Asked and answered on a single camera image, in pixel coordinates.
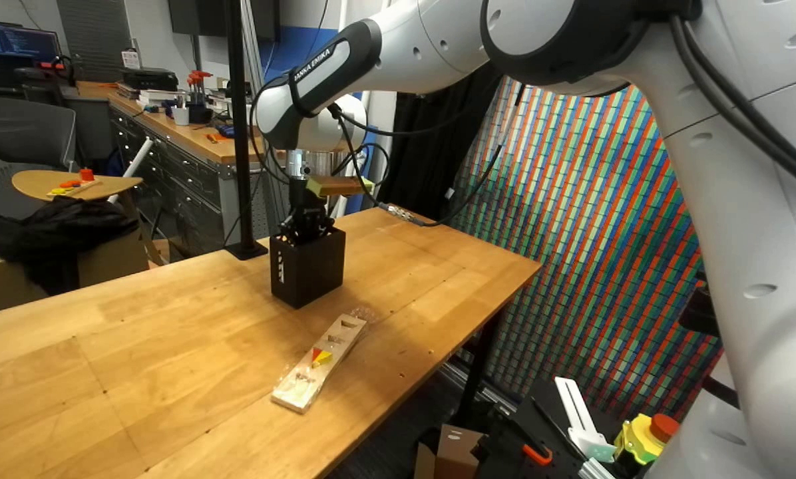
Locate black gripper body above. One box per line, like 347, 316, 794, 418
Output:
284, 176, 339, 245

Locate black perforated box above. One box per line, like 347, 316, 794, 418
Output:
270, 220, 348, 310

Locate brown cardboard box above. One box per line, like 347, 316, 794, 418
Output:
413, 422, 493, 479

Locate black vertical pole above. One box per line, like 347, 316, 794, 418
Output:
224, 0, 271, 263

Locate wooden top workbench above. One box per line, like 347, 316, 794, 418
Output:
107, 91, 294, 255

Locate wooden shape puzzle board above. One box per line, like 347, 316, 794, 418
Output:
270, 309, 369, 414

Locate orange toy pieces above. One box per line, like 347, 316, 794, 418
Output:
47, 167, 98, 197

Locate round wooden stool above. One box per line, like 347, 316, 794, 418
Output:
7, 167, 144, 204

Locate black bag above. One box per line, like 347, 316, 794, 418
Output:
0, 197, 142, 294

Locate multicolour striped curtain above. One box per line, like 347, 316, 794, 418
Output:
447, 78, 728, 420

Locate dark grey office chair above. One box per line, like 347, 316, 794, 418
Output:
0, 94, 79, 235

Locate lit computer monitor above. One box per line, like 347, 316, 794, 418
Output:
0, 19, 62, 60

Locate yellow red emergency stop button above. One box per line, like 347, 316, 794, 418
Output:
612, 409, 684, 467

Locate yellow wrist camera bar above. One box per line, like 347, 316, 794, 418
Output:
311, 172, 381, 203

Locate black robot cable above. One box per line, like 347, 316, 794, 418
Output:
326, 102, 513, 228

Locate orange handled tool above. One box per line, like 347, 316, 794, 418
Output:
520, 438, 557, 471

